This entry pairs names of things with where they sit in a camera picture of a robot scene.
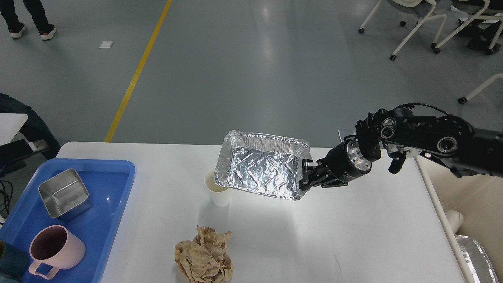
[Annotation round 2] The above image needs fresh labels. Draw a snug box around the person in dark jeans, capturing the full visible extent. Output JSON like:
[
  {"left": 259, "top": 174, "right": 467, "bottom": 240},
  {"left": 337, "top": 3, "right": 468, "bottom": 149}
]
[{"left": 0, "top": 93, "right": 61, "bottom": 177}]

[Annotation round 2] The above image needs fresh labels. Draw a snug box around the white chair at right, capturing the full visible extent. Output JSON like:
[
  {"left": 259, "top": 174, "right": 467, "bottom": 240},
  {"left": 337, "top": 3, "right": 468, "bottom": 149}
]
[{"left": 457, "top": 73, "right": 503, "bottom": 105}]

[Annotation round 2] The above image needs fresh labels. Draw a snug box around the white side table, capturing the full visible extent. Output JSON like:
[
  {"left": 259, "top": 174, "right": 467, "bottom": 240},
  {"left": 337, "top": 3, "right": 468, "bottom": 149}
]
[{"left": 0, "top": 113, "right": 28, "bottom": 146}]

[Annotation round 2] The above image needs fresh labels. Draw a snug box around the foil tray in bin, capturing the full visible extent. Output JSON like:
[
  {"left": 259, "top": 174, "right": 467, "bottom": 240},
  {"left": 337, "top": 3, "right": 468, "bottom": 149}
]
[{"left": 455, "top": 234, "right": 498, "bottom": 283}]

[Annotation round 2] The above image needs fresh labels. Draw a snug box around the white office chair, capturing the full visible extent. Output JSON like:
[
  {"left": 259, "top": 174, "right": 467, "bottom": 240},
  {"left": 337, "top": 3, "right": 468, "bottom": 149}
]
[{"left": 359, "top": 0, "right": 448, "bottom": 61}]

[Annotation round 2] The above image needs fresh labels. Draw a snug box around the aluminium foil tray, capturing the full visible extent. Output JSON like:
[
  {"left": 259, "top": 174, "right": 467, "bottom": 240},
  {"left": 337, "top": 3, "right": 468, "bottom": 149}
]
[{"left": 213, "top": 130, "right": 311, "bottom": 201}]

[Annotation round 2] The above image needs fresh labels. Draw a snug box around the beige plastic bin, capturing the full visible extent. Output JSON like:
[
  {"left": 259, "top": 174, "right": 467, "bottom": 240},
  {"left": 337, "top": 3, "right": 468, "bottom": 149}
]
[{"left": 415, "top": 156, "right": 503, "bottom": 282}]

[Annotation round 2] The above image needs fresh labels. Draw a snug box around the floor outlet plate left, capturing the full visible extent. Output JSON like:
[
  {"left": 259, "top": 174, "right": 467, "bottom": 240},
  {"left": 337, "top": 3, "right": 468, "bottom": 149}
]
[{"left": 338, "top": 129, "right": 356, "bottom": 143}]

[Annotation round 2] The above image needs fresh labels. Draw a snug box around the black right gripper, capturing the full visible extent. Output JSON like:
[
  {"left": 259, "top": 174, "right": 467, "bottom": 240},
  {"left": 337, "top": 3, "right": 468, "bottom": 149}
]
[{"left": 298, "top": 140, "right": 372, "bottom": 191}]

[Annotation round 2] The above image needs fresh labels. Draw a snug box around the walking person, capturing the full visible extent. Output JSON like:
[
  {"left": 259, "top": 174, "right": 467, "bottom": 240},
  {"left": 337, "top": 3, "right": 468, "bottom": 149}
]
[{"left": 0, "top": 0, "right": 57, "bottom": 40}]

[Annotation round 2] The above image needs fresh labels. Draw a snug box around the steel rectangular container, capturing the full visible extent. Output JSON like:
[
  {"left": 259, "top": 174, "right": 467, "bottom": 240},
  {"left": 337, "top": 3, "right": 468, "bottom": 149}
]
[{"left": 38, "top": 169, "right": 93, "bottom": 221}]

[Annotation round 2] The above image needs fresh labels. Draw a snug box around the white paper cup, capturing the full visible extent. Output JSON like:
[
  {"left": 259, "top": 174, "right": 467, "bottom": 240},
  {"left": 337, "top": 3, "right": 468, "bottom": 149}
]
[{"left": 204, "top": 170, "right": 231, "bottom": 207}]

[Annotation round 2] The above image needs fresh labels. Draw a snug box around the pink mug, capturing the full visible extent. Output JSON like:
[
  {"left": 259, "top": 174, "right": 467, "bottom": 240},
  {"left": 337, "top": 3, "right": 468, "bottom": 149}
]
[{"left": 28, "top": 224, "right": 86, "bottom": 280}]

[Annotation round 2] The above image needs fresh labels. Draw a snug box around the crumpled brown paper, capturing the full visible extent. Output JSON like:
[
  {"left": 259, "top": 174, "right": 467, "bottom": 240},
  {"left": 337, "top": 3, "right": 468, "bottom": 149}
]
[{"left": 174, "top": 226, "right": 234, "bottom": 283}]

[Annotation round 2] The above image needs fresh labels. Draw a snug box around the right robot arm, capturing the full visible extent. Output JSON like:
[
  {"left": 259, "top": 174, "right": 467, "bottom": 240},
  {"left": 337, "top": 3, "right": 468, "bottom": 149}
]
[{"left": 298, "top": 103, "right": 503, "bottom": 191}]

